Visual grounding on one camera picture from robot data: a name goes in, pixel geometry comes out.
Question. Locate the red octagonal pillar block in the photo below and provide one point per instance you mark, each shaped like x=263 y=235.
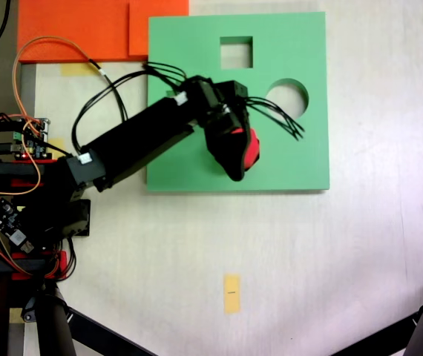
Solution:
x=252 y=152

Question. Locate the orange flat block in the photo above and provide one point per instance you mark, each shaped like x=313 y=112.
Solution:
x=78 y=29

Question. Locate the green shape sorter board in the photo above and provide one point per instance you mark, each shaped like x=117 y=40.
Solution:
x=293 y=167

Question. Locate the marked yellow tape strip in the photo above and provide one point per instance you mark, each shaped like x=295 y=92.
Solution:
x=232 y=293

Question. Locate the yellow tape piece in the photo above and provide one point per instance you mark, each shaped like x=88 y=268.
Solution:
x=72 y=69
x=58 y=143

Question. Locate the red base clamp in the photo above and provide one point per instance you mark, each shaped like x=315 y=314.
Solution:
x=53 y=259

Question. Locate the black controller board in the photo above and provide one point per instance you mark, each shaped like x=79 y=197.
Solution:
x=9 y=222

